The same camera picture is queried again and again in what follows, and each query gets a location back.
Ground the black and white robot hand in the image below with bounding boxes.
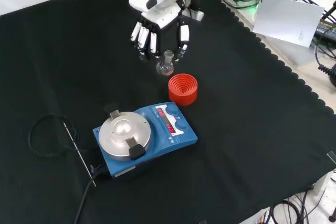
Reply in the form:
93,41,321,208
128,0,191,62

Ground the black power adapter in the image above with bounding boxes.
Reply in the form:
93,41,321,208
313,17,336,39

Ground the clear glass round-bottom flask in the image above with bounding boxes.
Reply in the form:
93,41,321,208
156,50,174,77

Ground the orange stepped flask stand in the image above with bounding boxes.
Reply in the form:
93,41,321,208
167,73,200,107

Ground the black ribbed cable connector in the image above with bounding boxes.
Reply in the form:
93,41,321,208
318,62,336,89

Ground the pale white board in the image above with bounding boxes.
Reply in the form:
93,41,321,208
252,0,326,49

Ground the thin black probe cable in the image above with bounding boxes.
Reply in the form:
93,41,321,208
28,113,91,157

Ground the heater with blue base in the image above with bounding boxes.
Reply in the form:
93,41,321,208
92,101,199,180

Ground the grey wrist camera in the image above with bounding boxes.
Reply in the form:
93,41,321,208
183,8,205,22

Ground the black bench cloth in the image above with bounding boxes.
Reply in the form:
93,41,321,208
0,0,336,224

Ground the thin metal probe rod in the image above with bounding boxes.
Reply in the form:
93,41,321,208
61,121,97,188

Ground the black heater power cable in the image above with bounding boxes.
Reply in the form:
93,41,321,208
72,164,106,224

